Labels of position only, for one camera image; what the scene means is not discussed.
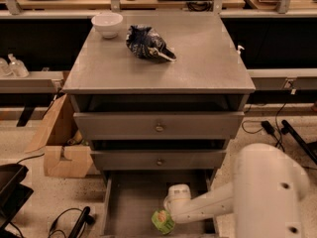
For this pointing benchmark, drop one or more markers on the grey drawer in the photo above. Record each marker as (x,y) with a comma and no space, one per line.
(158,160)
(132,197)
(158,125)

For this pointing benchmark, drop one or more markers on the grey bottom drawer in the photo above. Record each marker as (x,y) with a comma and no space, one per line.
(132,197)

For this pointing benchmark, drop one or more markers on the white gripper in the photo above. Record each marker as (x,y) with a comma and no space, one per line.
(178,193)

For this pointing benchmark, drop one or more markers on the white pump bottle top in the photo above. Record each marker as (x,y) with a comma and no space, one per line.
(240,49)

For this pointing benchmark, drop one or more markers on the grey middle drawer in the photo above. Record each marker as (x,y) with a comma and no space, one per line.
(158,160)

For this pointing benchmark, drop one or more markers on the grey drawer cabinet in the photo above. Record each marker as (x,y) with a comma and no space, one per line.
(207,76)

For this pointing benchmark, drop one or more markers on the green rice chip bag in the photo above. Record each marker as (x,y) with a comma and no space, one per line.
(163,222)

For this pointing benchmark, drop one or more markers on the cardboard box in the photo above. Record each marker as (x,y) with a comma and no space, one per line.
(58,136)

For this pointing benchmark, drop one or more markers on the blue chip bag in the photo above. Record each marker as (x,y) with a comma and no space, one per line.
(146,43)

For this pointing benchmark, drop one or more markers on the white bowl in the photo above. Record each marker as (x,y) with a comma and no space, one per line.
(107,24)

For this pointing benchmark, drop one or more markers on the grey top drawer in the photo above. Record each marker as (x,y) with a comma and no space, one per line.
(158,125)

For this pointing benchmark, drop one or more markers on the black power adapter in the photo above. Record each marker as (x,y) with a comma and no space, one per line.
(268,128)

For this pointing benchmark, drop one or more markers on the black headset with cable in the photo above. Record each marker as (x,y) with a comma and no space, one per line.
(78,224)

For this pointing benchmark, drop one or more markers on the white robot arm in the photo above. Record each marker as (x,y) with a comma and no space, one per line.
(264,195)

